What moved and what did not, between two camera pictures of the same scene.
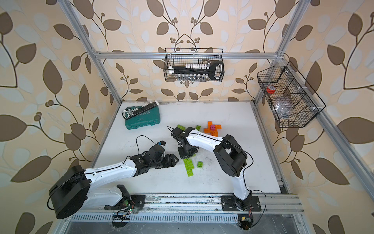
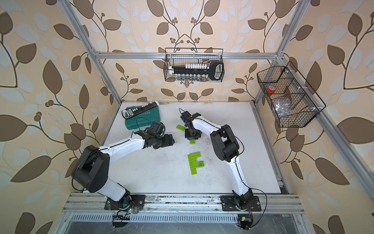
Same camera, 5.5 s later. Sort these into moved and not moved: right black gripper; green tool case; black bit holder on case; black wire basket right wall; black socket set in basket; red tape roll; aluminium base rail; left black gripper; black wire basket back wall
Moved: right black gripper; left black gripper
Not moved: black bit holder on case; black socket set in basket; black wire basket right wall; aluminium base rail; black wire basket back wall; red tape roll; green tool case
